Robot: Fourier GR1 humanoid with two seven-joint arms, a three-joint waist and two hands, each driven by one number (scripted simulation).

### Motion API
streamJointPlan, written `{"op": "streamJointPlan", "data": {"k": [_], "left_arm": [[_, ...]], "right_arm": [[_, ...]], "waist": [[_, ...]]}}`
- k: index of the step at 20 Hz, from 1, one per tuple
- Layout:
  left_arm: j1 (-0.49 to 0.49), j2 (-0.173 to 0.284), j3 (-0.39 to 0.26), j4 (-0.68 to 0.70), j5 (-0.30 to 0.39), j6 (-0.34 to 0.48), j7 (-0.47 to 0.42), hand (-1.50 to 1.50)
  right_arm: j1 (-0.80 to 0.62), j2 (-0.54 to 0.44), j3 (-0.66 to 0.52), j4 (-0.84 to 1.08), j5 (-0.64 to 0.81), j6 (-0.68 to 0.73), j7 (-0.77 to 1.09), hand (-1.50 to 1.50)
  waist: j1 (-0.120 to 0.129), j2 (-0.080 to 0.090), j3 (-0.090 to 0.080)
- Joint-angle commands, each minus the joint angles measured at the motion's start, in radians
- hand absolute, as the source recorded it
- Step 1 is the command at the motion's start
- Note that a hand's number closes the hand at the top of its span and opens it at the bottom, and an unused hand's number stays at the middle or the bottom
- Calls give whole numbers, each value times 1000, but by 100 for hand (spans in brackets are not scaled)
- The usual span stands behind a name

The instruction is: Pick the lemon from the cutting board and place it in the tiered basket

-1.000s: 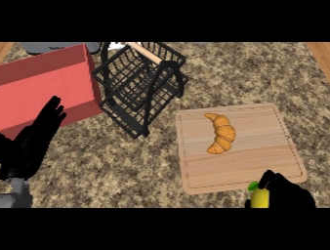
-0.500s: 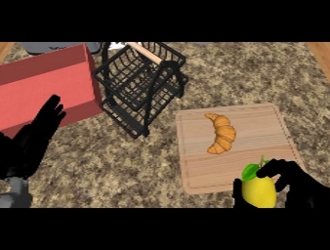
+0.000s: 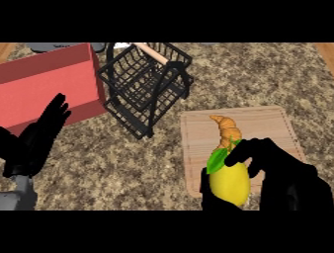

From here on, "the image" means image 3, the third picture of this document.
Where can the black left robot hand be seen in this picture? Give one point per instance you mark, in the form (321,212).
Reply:
(33,141)

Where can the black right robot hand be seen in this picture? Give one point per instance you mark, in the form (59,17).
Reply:
(290,178)

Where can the yellow lemon with green leaf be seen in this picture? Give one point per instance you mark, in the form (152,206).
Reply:
(229,183)

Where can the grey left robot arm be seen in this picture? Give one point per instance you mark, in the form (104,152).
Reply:
(11,196)

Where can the pale wooden cutting board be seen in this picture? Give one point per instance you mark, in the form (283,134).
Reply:
(252,131)

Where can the red box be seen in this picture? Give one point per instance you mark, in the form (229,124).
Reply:
(33,89)

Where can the orange croissant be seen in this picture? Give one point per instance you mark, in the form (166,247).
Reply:
(228,128)

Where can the grey object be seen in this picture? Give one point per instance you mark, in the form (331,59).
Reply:
(52,46)

